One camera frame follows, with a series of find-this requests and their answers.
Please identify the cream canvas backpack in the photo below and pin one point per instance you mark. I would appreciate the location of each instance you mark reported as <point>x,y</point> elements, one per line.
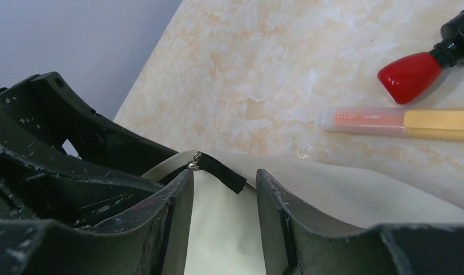
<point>225,236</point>

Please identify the red black stamp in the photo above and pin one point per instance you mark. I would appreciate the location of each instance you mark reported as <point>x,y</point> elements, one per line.
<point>407,78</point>

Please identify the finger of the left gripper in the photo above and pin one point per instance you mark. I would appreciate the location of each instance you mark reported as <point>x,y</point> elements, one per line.
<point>46,107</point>
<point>42,182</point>

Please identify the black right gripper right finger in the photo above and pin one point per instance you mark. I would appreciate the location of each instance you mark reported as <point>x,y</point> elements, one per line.
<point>297,238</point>

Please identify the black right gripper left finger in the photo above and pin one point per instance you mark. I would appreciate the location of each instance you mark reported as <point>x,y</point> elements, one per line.
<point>149,238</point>

